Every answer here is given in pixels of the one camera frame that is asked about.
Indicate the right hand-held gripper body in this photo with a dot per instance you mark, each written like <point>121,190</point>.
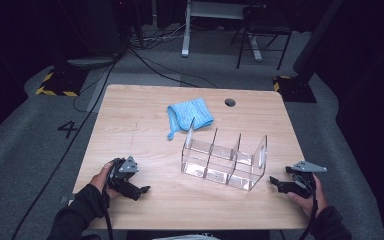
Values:
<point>305,183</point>

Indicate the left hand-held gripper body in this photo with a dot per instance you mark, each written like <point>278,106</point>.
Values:
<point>123,166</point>

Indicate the clear acrylic divided organizer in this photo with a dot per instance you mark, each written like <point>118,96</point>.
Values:
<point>223,160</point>

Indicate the blue microfibre cloth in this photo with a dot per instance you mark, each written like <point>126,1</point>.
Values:
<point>188,115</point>

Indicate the person's right hand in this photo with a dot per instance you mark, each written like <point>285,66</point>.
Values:
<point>319,196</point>

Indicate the person's left hand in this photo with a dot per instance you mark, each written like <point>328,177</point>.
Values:
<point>100,178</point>

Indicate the person's light clothing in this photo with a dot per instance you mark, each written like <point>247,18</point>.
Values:
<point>186,237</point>

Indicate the black yellow striped stand base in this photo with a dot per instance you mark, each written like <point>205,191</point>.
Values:
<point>295,91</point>
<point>65,83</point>

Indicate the dark slanted stand pole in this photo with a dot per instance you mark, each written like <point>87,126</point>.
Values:
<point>316,36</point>

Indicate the black chair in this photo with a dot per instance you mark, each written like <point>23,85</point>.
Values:
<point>265,23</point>

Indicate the grey metal table bracket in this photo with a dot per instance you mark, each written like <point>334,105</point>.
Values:
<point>66,199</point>

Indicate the grey stand base plate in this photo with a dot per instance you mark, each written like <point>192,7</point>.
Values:
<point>91,62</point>

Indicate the white desk frame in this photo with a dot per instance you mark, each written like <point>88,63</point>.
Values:
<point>186,33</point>

